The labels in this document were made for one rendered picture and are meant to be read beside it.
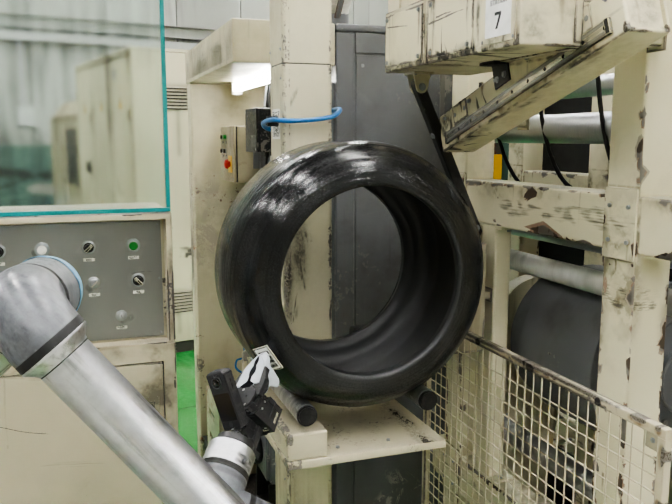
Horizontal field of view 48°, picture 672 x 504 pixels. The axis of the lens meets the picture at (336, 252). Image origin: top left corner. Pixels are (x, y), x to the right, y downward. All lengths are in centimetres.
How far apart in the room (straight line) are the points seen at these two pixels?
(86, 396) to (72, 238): 108
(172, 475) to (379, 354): 83
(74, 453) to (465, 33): 153
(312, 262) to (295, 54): 52
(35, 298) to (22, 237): 105
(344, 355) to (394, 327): 15
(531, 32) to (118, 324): 139
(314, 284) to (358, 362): 23
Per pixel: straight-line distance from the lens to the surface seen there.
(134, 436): 115
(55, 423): 225
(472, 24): 155
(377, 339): 188
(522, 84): 162
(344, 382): 158
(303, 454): 162
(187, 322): 532
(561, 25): 146
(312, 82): 189
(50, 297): 115
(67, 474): 231
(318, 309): 193
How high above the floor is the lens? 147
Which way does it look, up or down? 9 degrees down
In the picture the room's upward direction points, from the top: straight up
